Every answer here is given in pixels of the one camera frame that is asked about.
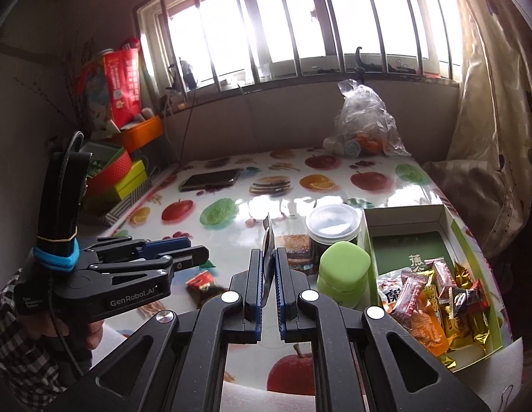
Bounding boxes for green cardboard box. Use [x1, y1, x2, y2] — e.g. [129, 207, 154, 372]
[361, 204, 513, 372]

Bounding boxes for dark red snack packet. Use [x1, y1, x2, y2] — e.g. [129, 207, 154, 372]
[185, 271, 217, 295]

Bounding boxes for fruit printed tablecloth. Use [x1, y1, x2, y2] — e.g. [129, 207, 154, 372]
[94, 148, 477, 396]

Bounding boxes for orange box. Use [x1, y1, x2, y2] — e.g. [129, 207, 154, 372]
[114, 115, 164, 153]

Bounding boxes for striped box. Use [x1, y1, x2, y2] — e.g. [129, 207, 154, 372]
[105, 180, 153, 226]

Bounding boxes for barred window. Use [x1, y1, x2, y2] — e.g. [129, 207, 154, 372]
[135, 0, 464, 104]

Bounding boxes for pile of mixed sweets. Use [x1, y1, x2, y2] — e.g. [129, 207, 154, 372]
[375, 257, 492, 365]

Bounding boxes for lime green box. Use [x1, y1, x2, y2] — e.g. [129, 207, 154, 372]
[112, 160, 147, 202]

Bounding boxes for white foam sheet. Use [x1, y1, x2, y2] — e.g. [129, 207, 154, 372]
[221, 335, 524, 412]

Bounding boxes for person's left forearm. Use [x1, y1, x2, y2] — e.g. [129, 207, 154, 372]
[0, 268, 93, 412]

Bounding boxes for colourful cartoon bag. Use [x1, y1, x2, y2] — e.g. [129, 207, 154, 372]
[77, 58, 114, 131]

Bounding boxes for dark hook ornament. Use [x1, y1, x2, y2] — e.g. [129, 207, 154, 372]
[354, 46, 384, 73]

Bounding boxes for cream patterned curtain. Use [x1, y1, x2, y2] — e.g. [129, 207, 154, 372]
[423, 0, 532, 258]

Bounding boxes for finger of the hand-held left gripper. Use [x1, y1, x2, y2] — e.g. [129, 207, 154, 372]
[83, 236, 192, 267]
[90, 245, 210, 286]

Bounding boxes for red paper bag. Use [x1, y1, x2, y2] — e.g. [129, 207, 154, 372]
[102, 47, 143, 127]

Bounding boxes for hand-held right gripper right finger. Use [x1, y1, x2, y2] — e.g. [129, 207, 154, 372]
[272, 247, 485, 412]

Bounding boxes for person's left hand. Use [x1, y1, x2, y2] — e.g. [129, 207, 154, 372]
[83, 320, 104, 350]

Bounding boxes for dark smartphone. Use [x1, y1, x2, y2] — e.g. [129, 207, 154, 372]
[179, 168, 243, 192]

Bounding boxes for orange snack packet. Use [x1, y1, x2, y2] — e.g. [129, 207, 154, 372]
[263, 214, 276, 310]

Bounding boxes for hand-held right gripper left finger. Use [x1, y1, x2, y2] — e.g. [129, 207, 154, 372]
[47, 247, 269, 412]

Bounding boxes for red box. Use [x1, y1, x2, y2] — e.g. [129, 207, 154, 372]
[83, 148, 134, 196]

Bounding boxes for green glass jar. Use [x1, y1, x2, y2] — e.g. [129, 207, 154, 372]
[316, 241, 372, 309]

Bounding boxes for clear jar with white lid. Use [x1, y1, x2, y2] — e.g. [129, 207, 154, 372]
[305, 204, 363, 275]

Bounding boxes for clear plastic bag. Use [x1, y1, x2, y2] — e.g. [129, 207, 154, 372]
[323, 79, 410, 158]

